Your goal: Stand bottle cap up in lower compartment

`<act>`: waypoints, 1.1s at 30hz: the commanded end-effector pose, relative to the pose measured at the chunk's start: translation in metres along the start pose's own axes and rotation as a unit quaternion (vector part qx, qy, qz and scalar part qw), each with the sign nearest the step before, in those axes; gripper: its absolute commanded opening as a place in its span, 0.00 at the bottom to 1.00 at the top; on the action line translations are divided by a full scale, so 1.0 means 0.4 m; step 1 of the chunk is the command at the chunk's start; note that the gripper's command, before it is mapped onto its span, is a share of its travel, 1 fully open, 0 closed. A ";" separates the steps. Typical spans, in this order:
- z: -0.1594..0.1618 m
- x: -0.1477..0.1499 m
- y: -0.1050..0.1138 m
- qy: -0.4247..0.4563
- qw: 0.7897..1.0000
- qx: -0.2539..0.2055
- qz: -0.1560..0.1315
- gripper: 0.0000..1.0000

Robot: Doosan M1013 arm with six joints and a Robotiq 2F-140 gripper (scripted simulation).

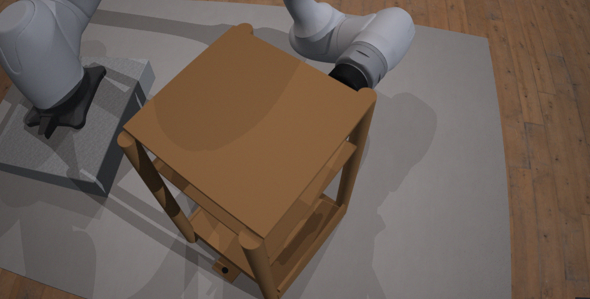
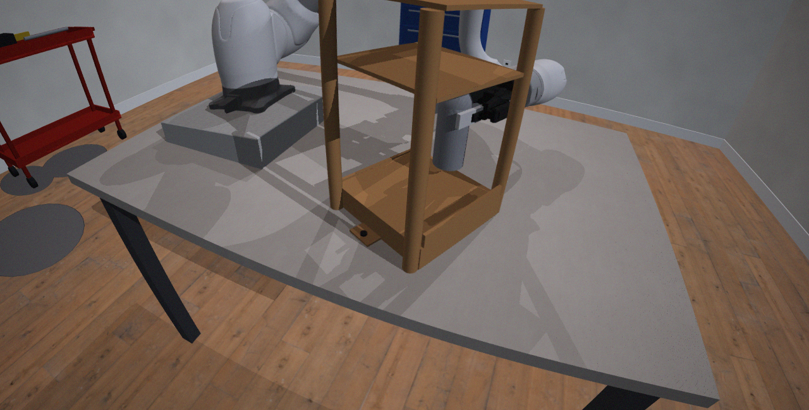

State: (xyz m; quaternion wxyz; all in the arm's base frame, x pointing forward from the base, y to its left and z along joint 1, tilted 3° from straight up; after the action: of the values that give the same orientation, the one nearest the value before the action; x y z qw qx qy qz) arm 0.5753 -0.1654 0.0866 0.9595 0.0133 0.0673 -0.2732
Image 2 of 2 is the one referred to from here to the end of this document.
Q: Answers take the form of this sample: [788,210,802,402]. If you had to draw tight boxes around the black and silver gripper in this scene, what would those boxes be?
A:
[455,80,514,130]

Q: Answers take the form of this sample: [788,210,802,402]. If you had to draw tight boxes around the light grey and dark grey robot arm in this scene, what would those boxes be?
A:
[209,0,567,113]

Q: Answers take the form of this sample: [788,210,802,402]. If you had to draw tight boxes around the grey bottle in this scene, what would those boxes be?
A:
[432,93,473,171]

